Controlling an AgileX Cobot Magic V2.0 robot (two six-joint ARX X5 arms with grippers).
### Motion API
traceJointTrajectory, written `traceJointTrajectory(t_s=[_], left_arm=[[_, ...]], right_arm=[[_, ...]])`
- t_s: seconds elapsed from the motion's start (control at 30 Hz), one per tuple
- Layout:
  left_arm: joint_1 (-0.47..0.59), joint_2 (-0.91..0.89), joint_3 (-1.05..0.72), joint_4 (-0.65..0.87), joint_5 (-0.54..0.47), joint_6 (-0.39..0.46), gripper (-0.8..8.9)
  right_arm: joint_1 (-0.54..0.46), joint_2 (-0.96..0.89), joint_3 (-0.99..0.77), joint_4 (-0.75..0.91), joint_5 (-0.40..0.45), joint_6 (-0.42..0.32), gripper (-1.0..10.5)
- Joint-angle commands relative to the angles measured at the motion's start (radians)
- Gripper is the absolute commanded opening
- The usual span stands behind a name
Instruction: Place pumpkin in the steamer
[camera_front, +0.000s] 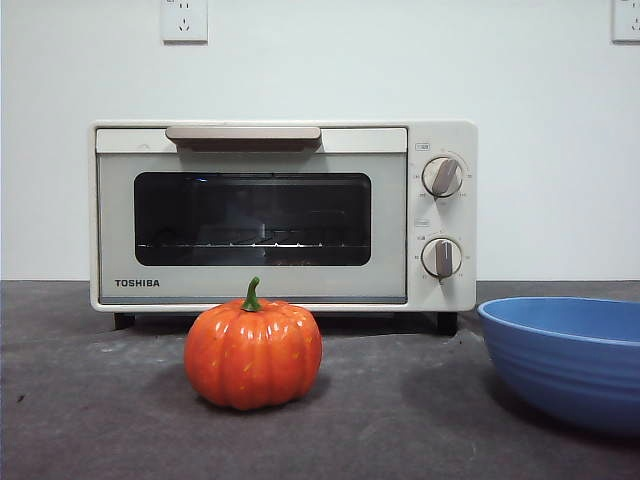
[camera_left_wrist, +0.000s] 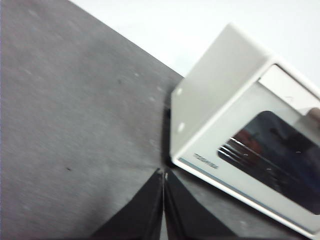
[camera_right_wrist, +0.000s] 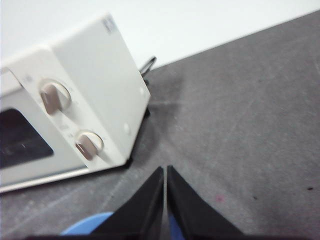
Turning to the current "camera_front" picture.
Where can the orange pumpkin with green stem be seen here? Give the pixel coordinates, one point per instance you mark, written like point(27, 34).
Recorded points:
point(250, 360)

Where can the small-dial oven timer knob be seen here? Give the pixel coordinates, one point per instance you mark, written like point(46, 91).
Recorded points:
point(442, 257)

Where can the large-dial oven temperature knob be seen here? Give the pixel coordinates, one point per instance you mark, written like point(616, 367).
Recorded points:
point(442, 176)

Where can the cream Toshiba toaster oven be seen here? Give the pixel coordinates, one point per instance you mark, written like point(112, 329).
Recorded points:
point(450, 140)

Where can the blue ribbed bowl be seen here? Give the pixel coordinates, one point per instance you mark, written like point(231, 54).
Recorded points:
point(565, 375)

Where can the white wall socket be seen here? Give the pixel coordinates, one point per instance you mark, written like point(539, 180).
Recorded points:
point(627, 22)
point(184, 22)

